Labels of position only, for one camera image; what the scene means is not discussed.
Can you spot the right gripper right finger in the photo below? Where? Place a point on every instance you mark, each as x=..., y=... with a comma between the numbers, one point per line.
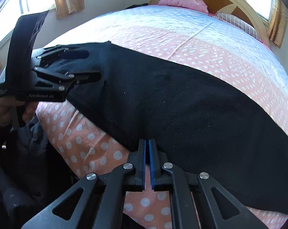
x=197, y=200

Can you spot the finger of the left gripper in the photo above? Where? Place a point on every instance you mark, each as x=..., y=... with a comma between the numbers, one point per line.
x=72, y=77
x=46, y=56

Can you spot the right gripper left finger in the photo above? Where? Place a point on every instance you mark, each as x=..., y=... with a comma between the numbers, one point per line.
x=95, y=201

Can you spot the black pants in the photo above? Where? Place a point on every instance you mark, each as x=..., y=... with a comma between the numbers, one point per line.
x=199, y=121

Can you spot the black clothing beside bed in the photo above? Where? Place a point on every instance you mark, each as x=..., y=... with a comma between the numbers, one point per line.
x=136, y=5

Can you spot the person's left hand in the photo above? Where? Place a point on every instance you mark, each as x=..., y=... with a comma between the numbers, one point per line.
x=8, y=103

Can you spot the left window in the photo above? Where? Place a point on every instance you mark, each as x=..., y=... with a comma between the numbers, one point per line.
x=13, y=9

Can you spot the pink pillow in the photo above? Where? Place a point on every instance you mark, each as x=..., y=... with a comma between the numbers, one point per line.
x=198, y=5

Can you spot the polka dot bed sheet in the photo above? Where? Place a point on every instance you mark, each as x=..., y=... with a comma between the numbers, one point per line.
x=182, y=36

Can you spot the cream wooden headboard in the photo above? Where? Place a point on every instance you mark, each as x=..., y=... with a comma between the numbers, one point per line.
x=238, y=8

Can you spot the striped pillow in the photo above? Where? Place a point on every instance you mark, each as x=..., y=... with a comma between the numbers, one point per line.
x=239, y=23

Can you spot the yellow right curtain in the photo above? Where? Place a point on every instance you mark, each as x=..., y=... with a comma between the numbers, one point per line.
x=277, y=23

